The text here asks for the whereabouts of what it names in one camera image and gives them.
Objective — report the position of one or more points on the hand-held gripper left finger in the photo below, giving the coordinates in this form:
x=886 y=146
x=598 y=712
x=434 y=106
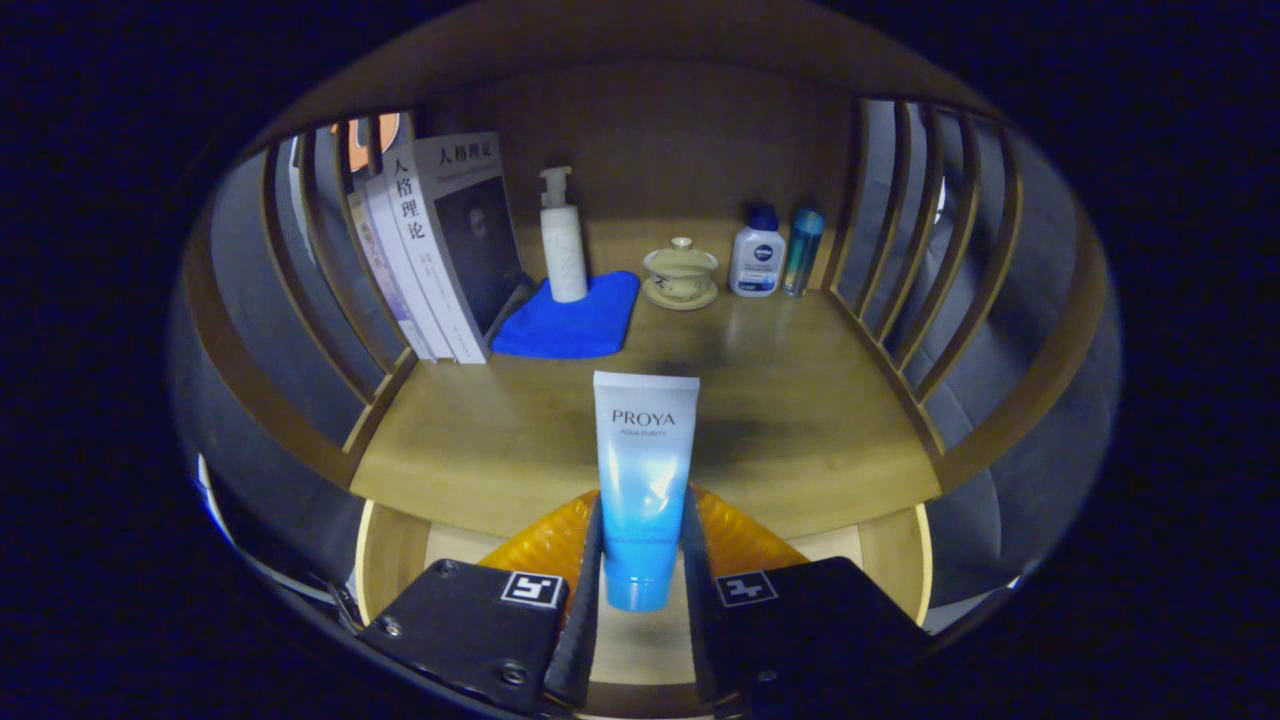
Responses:
x=585 y=640

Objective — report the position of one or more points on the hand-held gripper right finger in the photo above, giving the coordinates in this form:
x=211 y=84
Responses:
x=700 y=640

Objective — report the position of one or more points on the blue white cosmetic tube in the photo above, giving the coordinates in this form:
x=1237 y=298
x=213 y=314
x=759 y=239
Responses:
x=645 y=470

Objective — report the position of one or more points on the wooden drawer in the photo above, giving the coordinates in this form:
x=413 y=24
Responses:
x=885 y=550

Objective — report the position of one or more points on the wooden countertop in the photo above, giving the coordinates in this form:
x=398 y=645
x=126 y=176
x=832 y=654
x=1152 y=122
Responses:
x=800 y=420

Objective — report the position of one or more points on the wooden cabinet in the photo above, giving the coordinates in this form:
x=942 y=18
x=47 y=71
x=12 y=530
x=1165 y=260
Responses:
x=680 y=130

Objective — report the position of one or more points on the blue folded cloth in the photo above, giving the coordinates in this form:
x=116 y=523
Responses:
x=570 y=325

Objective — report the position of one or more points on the beige lidded tea bowl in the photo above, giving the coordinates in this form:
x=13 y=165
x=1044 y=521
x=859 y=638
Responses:
x=680 y=275

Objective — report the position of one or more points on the white lotion bottle blue cap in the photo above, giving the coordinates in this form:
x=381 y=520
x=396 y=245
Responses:
x=756 y=260

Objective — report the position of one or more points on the white pump bottle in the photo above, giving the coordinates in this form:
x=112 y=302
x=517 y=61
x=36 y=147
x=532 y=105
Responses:
x=565 y=250

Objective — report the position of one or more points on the pale purple book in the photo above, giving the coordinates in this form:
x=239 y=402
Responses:
x=385 y=290

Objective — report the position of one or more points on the slim teal bottle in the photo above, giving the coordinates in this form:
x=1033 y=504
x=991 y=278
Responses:
x=802 y=250

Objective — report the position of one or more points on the thick book dark portrait cover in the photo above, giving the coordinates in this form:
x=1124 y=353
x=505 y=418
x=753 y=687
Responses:
x=480 y=250

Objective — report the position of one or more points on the thin white book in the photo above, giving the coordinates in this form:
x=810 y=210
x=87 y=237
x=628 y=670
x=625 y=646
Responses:
x=400 y=270

